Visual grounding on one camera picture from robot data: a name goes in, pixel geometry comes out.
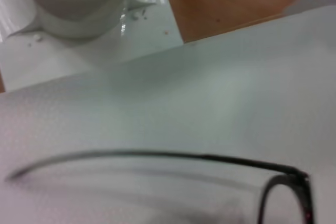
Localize black thin-frame glasses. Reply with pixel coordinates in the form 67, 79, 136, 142
4, 150, 316, 224

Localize white robot torso base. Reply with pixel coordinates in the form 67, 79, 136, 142
0, 0, 160, 41

